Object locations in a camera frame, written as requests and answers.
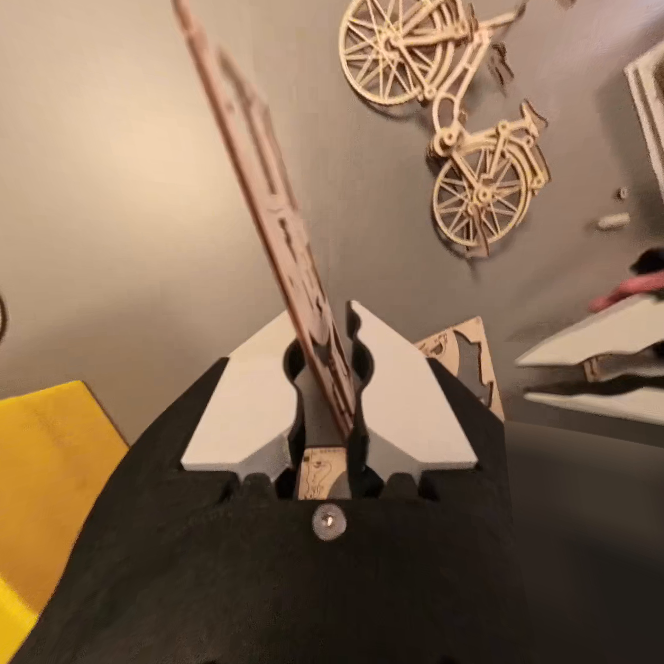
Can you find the wooden bicycle model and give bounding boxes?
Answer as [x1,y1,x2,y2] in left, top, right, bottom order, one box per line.
[338,0,552,258]

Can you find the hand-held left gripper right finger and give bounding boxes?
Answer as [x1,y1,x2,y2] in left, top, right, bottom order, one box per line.
[345,300,479,473]

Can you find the person's right hand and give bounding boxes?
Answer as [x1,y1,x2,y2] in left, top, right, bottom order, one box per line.
[590,272,664,313]

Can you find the white instruction booklet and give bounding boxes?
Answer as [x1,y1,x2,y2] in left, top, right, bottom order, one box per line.
[624,39,664,204]

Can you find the thin laser-cut wooden parts sheet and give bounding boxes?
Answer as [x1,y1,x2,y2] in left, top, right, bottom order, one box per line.
[170,0,360,442]

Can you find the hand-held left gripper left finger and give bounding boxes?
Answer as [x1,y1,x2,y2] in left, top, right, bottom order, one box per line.
[181,310,307,474]

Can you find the yellow box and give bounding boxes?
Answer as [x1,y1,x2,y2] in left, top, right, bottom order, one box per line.
[0,380,130,664]

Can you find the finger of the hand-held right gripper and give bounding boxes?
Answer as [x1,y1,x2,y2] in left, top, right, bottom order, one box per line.
[523,373,664,423]
[515,295,664,368]

